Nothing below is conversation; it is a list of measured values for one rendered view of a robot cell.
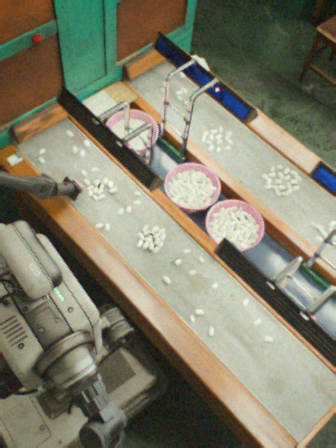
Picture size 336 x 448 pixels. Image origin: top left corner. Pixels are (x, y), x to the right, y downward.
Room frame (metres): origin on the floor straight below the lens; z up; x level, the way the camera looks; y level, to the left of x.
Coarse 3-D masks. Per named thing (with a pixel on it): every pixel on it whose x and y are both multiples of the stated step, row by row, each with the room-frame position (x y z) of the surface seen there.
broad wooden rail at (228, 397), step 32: (0, 160) 1.37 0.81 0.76; (64, 224) 1.08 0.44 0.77; (96, 256) 0.94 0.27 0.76; (128, 288) 0.82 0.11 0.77; (160, 320) 0.70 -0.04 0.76; (192, 352) 0.59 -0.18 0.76; (192, 384) 0.51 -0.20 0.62; (224, 384) 0.49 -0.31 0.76; (224, 416) 0.39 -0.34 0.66; (256, 416) 0.39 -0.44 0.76
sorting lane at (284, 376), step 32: (64, 128) 1.64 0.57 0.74; (32, 160) 1.42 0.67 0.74; (64, 160) 1.44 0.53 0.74; (96, 160) 1.47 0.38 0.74; (96, 192) 1.29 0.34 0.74; (128, 192) 1.32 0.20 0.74; (96, 224) 1.12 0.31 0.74; (128, 224) 1.14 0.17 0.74; (160, 224) 1.17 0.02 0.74; (128, 256) 0.98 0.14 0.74; (160, 256) 1.00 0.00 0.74; (192, 256) 1.03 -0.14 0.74; (160, 288) 0.85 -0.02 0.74; (192, 288) 0.87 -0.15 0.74; (224, 288) 0.89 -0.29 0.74; (224, 320) 0.75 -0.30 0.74; (224, 352) 0.62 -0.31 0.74; (256, 352) 0.64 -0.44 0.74; (288, 352) 0.66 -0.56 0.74; (256, 384) 0.51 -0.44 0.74; (288, 384) 0.53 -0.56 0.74; (320, 384) 0.55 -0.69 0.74; (288, 416) 0.41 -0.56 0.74; (320, 416) 0.43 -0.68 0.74
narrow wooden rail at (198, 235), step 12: (72, 120) 1.68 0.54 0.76; (84, 132) 1.62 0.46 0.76; (96, 144) 1.56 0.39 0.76; (108, 156) 1.50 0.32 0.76; (120, 168) 1.44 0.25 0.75; (132, 180) 1.38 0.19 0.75; (156, 192) 1.32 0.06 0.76; (156, 204) 1.27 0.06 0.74; (168, 204) 1.27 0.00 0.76; (180, 216) 1.21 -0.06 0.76; (192, 228) 1.16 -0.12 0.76; (204, 240) 1.10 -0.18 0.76; (300, 336) 0.72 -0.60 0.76; (312, 348) 0.68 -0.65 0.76; (324, 360) 0.64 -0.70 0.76
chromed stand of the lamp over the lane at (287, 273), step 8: (296, 264) 0.85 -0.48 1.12; (280, 272) 0.81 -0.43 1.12; (288, 272) 0.82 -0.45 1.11; (272, 280) 0.77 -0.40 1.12; (288, 280) 0.88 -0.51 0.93; (296, 280) 0.87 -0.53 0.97; (272, 288) 0.75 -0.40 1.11; (304, 288) 0.84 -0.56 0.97; (328, 288) 0.78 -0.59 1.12; (312, 296) 0.81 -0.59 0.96; (320, 296) 0.74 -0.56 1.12; (328, 296) 0.75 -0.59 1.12; (312, 304) 0.71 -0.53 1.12; (320, 304) 0.71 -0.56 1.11; (312, 312) 0.68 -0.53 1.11
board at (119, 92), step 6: (114, 84) 1.95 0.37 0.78; (120, 84) 1.96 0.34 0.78; (102, 90) 1.90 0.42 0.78; (108, 90) 1.90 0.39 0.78; (114, 90) 1.91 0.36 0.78; (120, 90) 1.92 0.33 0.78; (126, 90) 1.92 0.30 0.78; (114, 96) 1.87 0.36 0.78; (120, 96) 1.88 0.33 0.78; (126, 96) 1.88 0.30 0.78; (132, 96) 1.89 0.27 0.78; (120, 102) 1.83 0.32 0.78
